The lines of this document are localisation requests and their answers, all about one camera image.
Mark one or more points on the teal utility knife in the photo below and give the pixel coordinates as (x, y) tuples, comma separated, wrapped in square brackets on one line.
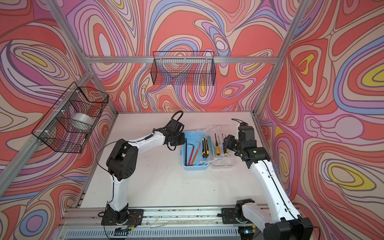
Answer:
[(211, 149)]

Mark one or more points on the orange handled hex key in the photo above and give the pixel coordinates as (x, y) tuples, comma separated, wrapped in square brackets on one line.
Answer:
[(196, 153)]

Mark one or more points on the aluminium front rail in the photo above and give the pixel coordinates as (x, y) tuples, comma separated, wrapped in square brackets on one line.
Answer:
[(153, 217)]

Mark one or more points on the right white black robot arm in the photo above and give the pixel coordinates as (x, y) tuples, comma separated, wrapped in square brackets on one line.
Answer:
[(284, 222)]

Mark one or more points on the orange handled screwdriver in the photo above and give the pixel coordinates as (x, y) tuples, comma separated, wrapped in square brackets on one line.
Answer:
[(217, 146)]

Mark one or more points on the black yellow screwdriver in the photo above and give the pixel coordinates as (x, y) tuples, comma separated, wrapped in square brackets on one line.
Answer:
[(225, 151)]

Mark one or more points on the black wire basket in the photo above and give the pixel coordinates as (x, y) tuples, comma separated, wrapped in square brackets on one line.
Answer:
[(58, 134), (181, 68)]

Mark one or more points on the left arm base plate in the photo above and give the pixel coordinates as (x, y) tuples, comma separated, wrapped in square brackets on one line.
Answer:
[(126, 217)]

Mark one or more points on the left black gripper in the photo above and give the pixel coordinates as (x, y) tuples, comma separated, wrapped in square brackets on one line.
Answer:
[(183, 139)]

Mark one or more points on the yellow black utility knife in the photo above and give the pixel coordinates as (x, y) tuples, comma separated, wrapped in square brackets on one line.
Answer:
[(205, 151)]

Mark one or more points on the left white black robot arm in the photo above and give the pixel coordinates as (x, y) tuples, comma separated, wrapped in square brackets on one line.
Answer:
[(122, 163)]

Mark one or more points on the blue plastic tool box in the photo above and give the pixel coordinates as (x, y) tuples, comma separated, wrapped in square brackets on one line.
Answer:
[(200, 163)]

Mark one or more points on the red handled hex key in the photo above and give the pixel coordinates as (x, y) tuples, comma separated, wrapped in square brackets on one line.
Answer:
[(192, 152)]

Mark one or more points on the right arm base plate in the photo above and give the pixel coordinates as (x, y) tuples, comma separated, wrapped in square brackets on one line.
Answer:
[(230, 216)]

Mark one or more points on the black wire basket on left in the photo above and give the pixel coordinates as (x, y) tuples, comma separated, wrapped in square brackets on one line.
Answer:
[(58, 134)]

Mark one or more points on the black wire basket at back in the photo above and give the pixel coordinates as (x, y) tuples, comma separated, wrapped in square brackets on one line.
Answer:
[(181, 68)]

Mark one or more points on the grey tape roll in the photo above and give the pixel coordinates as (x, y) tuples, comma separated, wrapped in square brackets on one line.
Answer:
[(82, 122)]

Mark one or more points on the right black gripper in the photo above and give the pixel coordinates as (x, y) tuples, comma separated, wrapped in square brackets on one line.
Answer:
[(229, 141)]

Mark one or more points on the clear tool box lid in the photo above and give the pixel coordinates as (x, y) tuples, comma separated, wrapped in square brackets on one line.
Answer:
[(219, 158)]

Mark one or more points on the black hex key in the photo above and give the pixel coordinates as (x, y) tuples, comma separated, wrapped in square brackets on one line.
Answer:
[(186, 151)]

